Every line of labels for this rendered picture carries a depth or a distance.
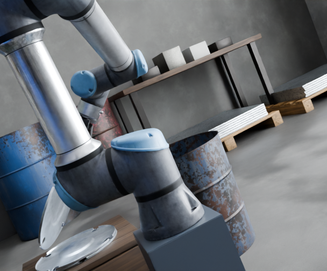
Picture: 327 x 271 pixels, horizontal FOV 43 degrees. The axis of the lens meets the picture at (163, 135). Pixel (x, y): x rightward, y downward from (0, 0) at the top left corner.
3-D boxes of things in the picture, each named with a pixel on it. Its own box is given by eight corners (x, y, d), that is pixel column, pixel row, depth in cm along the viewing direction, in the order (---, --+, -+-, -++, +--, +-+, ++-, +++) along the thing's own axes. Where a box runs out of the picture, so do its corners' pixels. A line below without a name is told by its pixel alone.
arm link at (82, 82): (99, 59, 115) (109, 65, 125) (63, 76, 116) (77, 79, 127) (109, 86, 114) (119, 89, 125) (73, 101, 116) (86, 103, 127)
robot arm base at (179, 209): (192, 203, 104) (177, 168, 103) (213, 215, 90) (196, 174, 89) (138, 230, 101) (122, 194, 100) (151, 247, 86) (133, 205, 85)
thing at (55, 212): (78, 194, 159) (76, 193, 159) (75, 148, 137) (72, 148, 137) (45, 263, 141) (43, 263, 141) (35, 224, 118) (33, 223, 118)
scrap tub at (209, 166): (227, 219, 210) (191, 132, 205) (279, 233, 171) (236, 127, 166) (157, 261, 196) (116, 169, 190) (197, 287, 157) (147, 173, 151)
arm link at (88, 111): (82, 99, 135) (105, 108, 135) (77, 112, 135) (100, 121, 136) (78, 99, 127) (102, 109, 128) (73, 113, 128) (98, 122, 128)
